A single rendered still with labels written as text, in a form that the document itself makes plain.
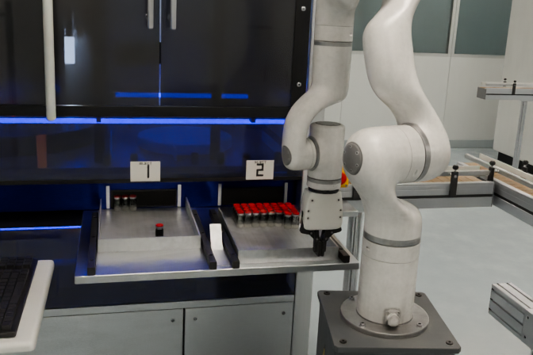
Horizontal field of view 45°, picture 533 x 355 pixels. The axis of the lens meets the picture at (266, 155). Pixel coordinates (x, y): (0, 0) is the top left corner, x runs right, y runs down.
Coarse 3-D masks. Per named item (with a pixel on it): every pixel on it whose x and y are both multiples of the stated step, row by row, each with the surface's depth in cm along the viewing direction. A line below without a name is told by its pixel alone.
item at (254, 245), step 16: (224, 224) 179; (240, 240) 174; (256, 240) 175; (272, 240) 176; (288, 240) 176; (304, 240) 177; (240, 256) 159; (256, 256) 160; (272, 256) 161; (288, 256) 162; (304, 256) 163; (320, 256) 164; (336, 256) 165
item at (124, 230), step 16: (144, 208) 197; (160, 208) 197; (176, 208) 198; (112, 224) 182; (128, 224) 182; (144, 224) 183; (176, 224) 184; (192, 224) 182; (112, 240) 162; (128, 240) 163; (144, 240) 164; (160, 240) 165; (176, 240) 166; (192, 240) 167
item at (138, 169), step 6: (132, 162) 185; (138, 162) 185; (144, 162) 186; (150, 162) 186; (156, 162) 187; (132, 168) 185; (138, 168) 186; (144, 168) 186; (150, 168) 187; (156, 168) 187; (132, 174) 186; (138, 174) 186; (144, 174) 187; (150, 174) 187; (156, 174) 187; (132, 180) 186; (138, 180) 187; (144, 180) 187; (150, 180) 187; (156, 180) 188
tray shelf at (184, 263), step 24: (336, 240) 179; (96, 264) 155; (120, 264) 156; (144, 264) 157; (168, 264) 157; (192, 264) 158; (240, 264) 159; (264, 264) 160; (288, 264) 161; (312, 264) 161; (336, 264) 163
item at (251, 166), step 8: (248, 160) 193; (256, 160) 193; (264, 160) 194; (272, 160) 194; (248, 168) 193; (256, 168) 194; (264, 168) 194; (272, 168) 195; (248, 176) 194; (264, 176) 195; (272, 176) 196
